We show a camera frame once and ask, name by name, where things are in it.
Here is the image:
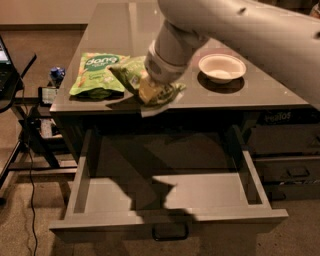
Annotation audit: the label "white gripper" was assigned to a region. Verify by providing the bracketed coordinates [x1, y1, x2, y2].
[138, 41, 192, 104]

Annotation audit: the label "green jalapeno kettle chip bag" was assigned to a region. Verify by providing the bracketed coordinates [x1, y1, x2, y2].
[110, 56, 186, 117]

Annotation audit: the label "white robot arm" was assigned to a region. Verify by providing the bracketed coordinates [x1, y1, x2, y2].
[145, 0, 320, 109]

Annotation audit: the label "light green snack bag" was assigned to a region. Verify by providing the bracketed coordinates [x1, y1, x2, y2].
[69, 53, 128, 99]

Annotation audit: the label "grey counter cabinet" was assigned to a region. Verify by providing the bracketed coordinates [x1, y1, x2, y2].
[51, 0, 312, 158]

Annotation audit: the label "grey open top drawer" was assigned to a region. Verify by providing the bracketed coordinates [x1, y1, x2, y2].
[50, 127, 288, 242]

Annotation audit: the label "white paper bowl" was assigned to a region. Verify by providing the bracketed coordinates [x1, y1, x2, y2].
[198, 54, 247, 84]

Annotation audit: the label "black phone with screen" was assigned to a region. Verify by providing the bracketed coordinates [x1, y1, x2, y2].
[38, 87, 58, 106]

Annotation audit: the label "black side stand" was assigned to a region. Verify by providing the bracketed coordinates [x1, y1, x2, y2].
[0, 53, 79, 201]

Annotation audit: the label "black laptop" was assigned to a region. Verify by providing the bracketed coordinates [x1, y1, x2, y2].
[0, 36, 20, 98]

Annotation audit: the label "dark lower side drawers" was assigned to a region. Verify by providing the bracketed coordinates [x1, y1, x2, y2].
[243, 109, 320, 200]

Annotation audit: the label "clear jar of snacks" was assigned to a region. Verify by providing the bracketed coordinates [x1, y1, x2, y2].
[310, 3, 320, 19]

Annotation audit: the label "black hanging cable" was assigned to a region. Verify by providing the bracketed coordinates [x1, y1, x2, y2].
[19, 76, 40, 256]

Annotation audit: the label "black drawer handle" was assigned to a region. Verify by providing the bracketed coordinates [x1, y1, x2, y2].
[151, 223, 189, 242]

